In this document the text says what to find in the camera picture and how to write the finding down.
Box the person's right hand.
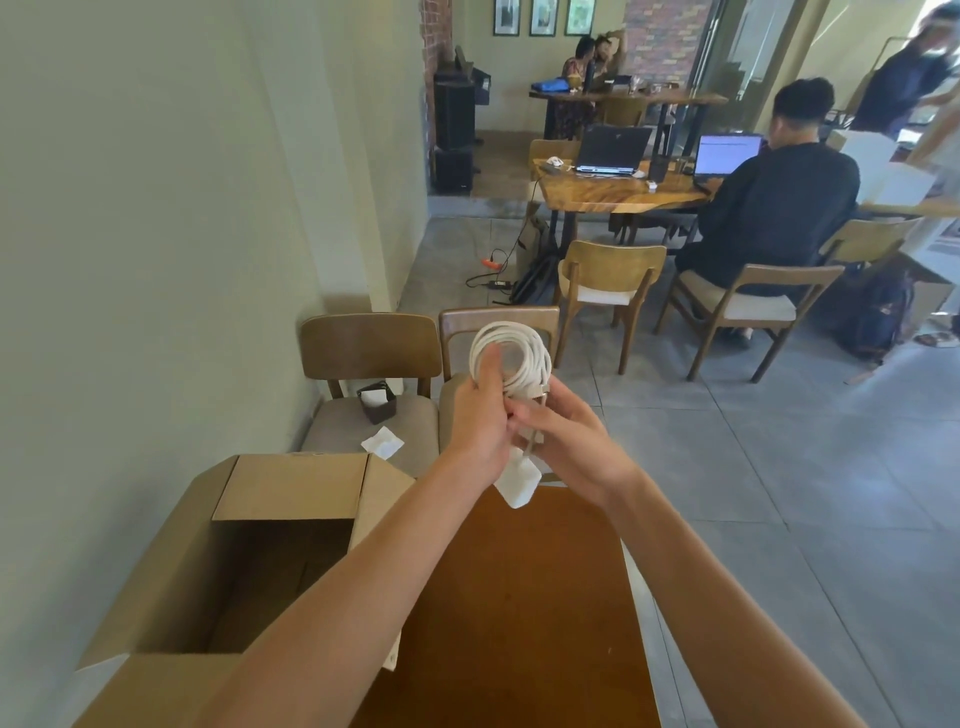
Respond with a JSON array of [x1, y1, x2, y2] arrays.
[[506, 376, 640, 513]]

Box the person's left hand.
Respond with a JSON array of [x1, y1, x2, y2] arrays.
[[441, 348, 520, 483]]

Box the white cable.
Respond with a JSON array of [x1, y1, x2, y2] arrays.
[[468, 321, 556, 451]]

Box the white power adapter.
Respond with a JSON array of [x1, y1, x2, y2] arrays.
[[491, 448, 543, 512]]

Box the person's left forearm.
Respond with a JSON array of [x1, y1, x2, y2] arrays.
[[191, 450, 498, 728]]

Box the person's right forearm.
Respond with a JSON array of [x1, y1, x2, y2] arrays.
[[598, 468, 871, 728]]

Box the dark wooden cushioned chair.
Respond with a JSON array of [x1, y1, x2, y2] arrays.
[[438, 305, 562, 453], [299, 312, 444, 481]]

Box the black folded tripod bag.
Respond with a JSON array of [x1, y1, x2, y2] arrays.
[[509, 249, 562, 306]]

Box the small black box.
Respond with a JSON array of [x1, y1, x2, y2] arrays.
[[357, 381, 398, 428]]

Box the white paper napkin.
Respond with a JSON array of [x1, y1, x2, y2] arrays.
[[360, 425, 407, 461]]

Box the short black speaker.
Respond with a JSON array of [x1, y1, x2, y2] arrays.
[[434, 147, 476, 196]]

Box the live-edge wooden table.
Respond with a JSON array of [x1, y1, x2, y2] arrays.
[[531, 153, 960, 252]]

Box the black open laptop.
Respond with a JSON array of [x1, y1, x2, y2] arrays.
[[574, 123, 654, 178]]

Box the tall black speaker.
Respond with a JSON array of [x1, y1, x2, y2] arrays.
[[432, 70, 478, 149]]

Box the long wooden table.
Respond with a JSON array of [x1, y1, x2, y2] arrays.
[[528, 87, 730, 144]]

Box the open laptop with lit screen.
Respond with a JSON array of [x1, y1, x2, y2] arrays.
[[692, 133, 765, 190]]

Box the open cardboard box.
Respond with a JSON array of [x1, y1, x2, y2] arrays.
[[73, 452, 418, 728]]

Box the dark backpack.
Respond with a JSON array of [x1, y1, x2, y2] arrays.
[[834, 268, 918, 363]]

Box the white cardboard box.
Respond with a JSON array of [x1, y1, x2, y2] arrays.
[[838, 130, 939, 208]]

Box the black floor cable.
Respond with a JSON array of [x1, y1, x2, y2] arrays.
[[465, 225, 526, 295]]

